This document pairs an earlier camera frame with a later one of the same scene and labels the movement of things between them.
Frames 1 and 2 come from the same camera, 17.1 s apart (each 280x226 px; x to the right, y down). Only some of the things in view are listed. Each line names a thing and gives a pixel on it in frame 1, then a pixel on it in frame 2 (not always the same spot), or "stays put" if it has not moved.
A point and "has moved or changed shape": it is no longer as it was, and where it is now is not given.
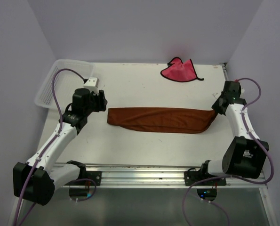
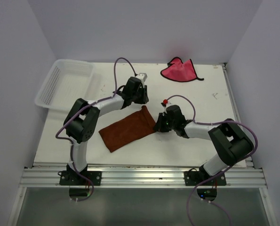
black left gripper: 101,101 to 144,99
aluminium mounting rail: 159,176 stays put
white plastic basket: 65,83 stays put
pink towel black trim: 177,71 stays put
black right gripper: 215,106 to 159,127
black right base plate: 192,177 stays put
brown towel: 159,119 has moved or changed shape
